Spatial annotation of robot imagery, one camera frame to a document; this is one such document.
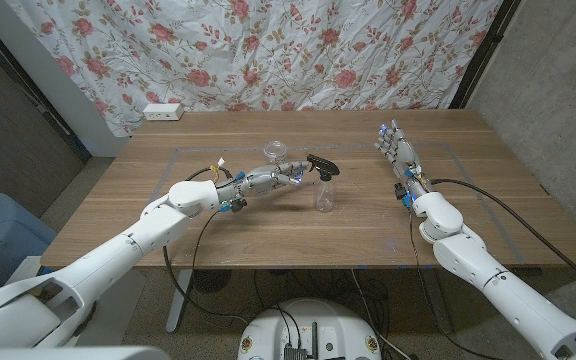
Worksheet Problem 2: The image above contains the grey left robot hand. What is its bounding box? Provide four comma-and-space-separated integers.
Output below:
227, 160, 314, 201

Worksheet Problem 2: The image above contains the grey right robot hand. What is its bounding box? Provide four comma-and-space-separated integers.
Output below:
373, 118, 429, 198

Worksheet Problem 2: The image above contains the black trigger sprayer head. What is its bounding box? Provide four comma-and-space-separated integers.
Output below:
306, 153, 341, 182

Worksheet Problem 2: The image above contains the clear plastic spray bottle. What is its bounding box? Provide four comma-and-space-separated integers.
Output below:
315, 175, 338, 214

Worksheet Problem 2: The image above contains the white robot shoulder housing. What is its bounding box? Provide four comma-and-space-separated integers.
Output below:
0, 346, 172, 360

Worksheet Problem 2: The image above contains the clear glass cup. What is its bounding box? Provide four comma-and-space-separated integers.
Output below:
262, 140, 289, 165

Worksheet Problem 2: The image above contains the black floor fan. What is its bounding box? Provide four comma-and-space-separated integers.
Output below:
190, 269, 233, 295

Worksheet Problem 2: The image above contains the white power strip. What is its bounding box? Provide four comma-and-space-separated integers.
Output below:
142, 102, 185, 122

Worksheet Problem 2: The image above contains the black backdrop stand pole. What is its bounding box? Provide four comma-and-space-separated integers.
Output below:
448, 0, 522, 110
0, 9, 92, 161

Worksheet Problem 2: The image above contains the floral print backdrop cloth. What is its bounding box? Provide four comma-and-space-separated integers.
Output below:
5, 0, 504, 139

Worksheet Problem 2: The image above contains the white robot torso base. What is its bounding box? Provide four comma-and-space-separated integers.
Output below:
237, 298, 383, 360

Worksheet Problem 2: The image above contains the white table leg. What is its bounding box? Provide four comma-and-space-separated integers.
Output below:
165, 268, 194, 334

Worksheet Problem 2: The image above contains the grey table leg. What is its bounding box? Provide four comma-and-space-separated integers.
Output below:
420, 267, 453, 335

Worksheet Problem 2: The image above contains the blue plastic bin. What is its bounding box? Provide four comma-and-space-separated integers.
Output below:
0, 192, 58, 286

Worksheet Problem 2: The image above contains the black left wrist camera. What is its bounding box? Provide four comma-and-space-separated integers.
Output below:
220, 198, 248, 214

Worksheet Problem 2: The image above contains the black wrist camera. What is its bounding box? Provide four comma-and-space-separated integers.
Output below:
394, 182, 412, 209
220, 198, 248, 214

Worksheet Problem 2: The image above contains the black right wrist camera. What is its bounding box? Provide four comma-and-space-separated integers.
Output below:
394, 182, 412, 209

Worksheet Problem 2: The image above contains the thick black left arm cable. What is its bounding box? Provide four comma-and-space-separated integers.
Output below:
184, 166, 234, 184

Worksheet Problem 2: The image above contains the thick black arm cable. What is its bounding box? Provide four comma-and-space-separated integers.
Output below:
184, 166, 234, 184
430, 178, 576, 296

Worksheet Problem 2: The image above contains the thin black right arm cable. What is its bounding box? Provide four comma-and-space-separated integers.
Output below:
407, 209, 504, 360

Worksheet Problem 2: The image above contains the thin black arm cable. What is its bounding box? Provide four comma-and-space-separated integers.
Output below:
161, 209, 252, 326
407, 209, 504, 360

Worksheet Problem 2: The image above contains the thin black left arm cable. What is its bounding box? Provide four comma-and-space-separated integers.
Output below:
161, 209, 252, 326

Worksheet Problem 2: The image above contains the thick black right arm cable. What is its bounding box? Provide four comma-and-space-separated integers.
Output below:
430, 178, 576, 296

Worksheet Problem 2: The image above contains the white floor cable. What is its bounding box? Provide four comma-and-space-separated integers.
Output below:
350, 269, 412, 360

